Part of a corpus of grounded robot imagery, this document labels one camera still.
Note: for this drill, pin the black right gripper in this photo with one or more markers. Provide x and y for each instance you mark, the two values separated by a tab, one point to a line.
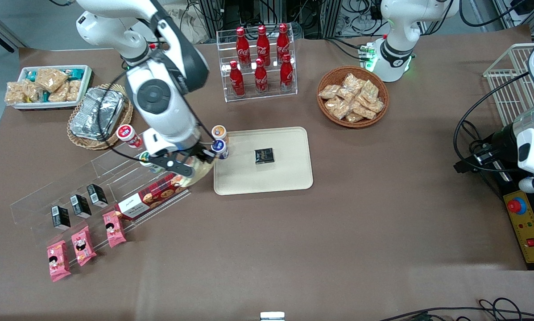
198	153

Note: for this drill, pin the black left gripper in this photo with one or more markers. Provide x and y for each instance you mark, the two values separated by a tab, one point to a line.
501	141

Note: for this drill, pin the plastic-wrapped sandwich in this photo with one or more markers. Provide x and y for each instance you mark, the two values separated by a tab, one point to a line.
200	174

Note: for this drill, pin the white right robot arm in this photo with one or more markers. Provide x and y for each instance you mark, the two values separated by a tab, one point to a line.
159	96

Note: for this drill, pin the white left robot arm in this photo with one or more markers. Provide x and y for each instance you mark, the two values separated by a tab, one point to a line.
398	53

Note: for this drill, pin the beige plastic tray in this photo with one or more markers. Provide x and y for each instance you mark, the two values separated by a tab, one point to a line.
284	178

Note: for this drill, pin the green-label white-lid bottle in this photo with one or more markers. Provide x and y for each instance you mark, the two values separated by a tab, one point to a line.
145	157

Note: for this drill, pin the red plaid cookie box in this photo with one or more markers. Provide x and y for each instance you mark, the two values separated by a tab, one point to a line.
151	196

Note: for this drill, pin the blue-label white-lid bottle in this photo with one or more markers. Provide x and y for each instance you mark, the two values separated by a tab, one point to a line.
219	146

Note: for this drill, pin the red-label white-lid bottle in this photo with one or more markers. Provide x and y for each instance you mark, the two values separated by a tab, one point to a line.
125	131

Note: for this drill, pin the clear acrylic stepped stand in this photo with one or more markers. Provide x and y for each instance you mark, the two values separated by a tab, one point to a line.
115	171

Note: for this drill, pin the orange-label white-lid bottle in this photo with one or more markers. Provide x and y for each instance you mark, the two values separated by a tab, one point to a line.
220	132

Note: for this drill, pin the aluminium foil container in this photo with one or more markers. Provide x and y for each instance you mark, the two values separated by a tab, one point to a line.
113	111

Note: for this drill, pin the small black barcode box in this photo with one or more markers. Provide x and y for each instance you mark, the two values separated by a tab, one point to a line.
80	206
60	217
97	195

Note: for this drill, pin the pink snack packet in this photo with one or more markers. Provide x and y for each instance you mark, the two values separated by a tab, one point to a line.
83	245
114	228
58	266

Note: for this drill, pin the yellow emergency stop box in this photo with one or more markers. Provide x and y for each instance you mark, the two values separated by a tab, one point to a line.
530	227

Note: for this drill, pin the black chocolate packet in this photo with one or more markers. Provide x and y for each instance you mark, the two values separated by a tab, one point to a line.
264	156

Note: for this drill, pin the wicker basket with foil container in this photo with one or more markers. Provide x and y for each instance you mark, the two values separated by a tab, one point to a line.
77	138

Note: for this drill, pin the red cola bottle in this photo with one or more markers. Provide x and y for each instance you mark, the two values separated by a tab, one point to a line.
261	79
237	82
283	42
242	47
287	76
262	44

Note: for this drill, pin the wrapped crispy snack pack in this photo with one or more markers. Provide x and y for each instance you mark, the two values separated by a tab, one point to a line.
369	90
337	108
353	117
329	92
352	82
376	106
364	110
347	95

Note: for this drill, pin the round brown wicker basket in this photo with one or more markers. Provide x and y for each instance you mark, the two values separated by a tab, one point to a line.
360	124

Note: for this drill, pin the puffed rice snack pack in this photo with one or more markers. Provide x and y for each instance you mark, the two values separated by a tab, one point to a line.
59	94
50	79
74	90
14	92
31	91

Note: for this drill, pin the clear acrylic bottle rack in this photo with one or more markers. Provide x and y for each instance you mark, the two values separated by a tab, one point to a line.
272	95

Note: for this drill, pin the teal snack packet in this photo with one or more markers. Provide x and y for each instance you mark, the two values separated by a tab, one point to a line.
76	72
31	76
45	96

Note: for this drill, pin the white rectangular plastic bin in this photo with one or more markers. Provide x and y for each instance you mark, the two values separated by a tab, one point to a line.
48	106

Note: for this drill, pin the beige crumpled cloth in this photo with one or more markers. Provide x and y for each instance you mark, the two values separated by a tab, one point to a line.
195	26

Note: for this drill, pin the white connector box green lights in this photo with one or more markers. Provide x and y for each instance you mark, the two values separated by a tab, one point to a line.
367	55

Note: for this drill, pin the small white box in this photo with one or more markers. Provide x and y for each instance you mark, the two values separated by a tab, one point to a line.
272	316

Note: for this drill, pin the aluminium frame equipment rack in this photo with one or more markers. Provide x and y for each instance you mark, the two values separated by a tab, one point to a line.
320	18

